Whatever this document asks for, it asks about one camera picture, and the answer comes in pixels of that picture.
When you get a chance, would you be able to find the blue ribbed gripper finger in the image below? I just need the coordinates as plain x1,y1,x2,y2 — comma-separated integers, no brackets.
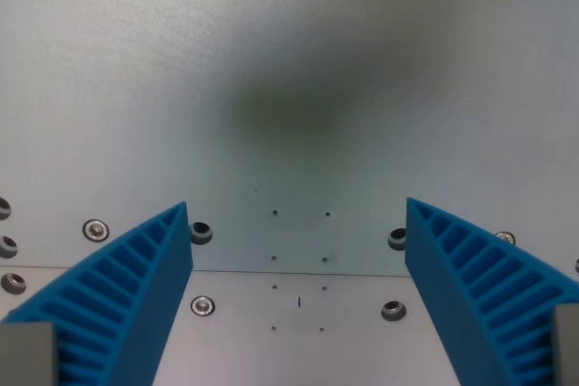
404,197,579,386
0,201,195,386

